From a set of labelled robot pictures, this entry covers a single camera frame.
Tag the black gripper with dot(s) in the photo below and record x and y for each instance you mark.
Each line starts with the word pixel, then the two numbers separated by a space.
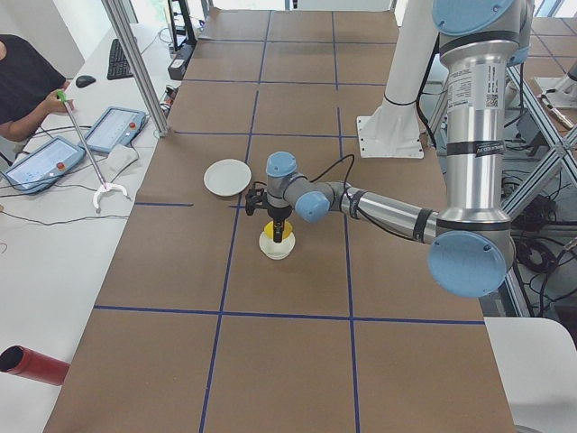
pixel 277 214

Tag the yellow lemon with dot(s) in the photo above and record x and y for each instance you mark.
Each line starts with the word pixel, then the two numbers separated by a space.
pixel 286 232

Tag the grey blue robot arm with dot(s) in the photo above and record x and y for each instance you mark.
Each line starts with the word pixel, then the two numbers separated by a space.
pixel 471 248

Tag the white bowl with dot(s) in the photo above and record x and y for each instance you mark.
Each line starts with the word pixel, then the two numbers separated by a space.
pixel 276 251

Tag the white round plate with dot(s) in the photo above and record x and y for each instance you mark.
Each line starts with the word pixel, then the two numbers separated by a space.
pixel 227 177

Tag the white cloth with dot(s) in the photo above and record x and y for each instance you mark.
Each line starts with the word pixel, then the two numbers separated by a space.
pixel 120 157

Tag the black box device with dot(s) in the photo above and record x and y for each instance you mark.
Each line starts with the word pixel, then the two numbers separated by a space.
pixel 178 67

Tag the far blue teach pendant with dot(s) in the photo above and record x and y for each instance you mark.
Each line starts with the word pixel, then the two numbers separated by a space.
pixel 116 126

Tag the blue teach pendant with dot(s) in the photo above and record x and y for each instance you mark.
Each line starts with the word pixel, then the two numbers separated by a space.
pixel 116 126
pixel 42 168

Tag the black keyboard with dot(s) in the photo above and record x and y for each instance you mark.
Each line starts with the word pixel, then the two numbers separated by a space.
pixel 118 65

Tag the near blue teach pendant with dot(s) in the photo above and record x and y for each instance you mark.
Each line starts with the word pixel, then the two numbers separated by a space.
pixel 42 168

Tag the black computer mouse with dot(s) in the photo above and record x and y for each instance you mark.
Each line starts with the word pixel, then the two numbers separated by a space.
pixel 83 81

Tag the reacher grabber tool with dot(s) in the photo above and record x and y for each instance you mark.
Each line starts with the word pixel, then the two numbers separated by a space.
pixel 105 186

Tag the person in black shirt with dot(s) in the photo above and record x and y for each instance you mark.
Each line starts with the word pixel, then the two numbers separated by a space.
pixel 29 86

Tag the red cylinder tube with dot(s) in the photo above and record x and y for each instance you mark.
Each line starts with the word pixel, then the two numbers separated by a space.
pixel 24 362

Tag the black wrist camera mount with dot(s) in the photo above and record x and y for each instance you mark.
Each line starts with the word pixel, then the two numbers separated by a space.
pixel 255 199

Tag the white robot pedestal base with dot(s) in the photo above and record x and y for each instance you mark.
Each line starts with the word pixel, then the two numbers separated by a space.
pixel 392 131

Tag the aluminium frame post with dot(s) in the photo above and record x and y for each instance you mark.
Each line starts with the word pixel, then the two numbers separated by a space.
pixel 120 22

